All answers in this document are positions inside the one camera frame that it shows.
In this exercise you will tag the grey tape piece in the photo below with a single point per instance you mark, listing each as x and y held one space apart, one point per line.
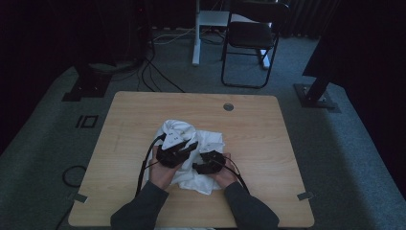
305 195
80 197

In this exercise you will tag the black stand with square base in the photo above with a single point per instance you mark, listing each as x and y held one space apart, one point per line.
87 84

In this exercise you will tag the black folding chair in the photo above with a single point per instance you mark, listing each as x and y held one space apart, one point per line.
252 35

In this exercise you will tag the white gathered dress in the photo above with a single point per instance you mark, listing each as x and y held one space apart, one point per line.
191 182

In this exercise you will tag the person's right hand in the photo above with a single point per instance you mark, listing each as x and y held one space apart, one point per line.
225 177

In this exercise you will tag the black slanted stand with base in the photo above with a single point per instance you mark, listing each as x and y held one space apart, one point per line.
316 92

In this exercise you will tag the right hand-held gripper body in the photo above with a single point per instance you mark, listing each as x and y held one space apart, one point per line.
214 161

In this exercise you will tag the grey round table grommet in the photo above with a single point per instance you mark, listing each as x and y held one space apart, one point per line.
228 107

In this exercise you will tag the white desk frame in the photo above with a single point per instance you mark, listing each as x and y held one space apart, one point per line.
199 38

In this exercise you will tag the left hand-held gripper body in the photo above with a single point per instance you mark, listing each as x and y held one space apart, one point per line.
170 150

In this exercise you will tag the person's left hand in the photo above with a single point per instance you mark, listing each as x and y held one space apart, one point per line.
162 174

